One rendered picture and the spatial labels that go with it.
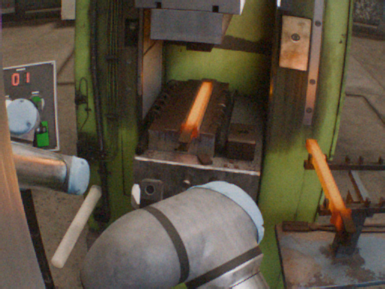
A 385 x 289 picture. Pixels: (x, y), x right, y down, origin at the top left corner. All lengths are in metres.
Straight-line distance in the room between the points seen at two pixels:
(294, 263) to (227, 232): 0.72
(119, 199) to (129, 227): 1.21
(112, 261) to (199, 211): 0.13
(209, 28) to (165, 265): 0.84
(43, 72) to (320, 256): 1.00
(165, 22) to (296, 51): 0.41
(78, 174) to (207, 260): 0.38
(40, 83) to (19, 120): 0.48
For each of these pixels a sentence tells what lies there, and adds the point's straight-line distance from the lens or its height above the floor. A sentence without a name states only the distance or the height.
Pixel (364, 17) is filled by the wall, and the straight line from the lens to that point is 7.92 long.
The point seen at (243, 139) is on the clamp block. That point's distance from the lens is 1.40.
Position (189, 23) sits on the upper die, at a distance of 1.28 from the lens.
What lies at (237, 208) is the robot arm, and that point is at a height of 1.27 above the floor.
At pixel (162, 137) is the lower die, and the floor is 0.96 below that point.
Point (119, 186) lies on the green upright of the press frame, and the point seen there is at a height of 0.66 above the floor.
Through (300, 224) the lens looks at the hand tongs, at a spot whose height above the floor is 0.78.
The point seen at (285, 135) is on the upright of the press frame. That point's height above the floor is 0.95.
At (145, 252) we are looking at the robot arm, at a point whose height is 1.26.
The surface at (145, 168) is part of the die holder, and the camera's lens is 1.43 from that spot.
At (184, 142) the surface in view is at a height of 1.01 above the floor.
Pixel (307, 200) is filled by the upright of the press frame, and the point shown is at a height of 0.69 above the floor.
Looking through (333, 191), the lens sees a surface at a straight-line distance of 1.12.
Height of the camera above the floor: 1.64
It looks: 29 degrees down
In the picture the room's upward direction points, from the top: 3 degrees clockwise
